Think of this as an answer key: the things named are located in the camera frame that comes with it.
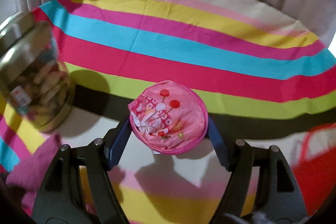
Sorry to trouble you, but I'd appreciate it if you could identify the round pink fabric pouch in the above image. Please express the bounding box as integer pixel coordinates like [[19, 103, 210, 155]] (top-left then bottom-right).
[[127, 80, 209, 155]]

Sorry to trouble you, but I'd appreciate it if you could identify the red thermos flask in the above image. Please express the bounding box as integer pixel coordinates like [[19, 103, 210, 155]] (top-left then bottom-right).
[[293, 123, 335, 216]]

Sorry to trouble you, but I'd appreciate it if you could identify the magenta knitted cloth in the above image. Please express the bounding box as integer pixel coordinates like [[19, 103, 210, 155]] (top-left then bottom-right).
[[5, 134, 61, 215]]

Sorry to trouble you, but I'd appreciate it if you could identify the multicolour striped table cloth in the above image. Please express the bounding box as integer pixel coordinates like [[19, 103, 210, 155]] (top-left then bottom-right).
[[1, 0, 335, 223]]

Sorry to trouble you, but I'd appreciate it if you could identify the gold lidded snack jar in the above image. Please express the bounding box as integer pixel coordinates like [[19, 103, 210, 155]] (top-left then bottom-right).
[[1, 12, 75, 132]]

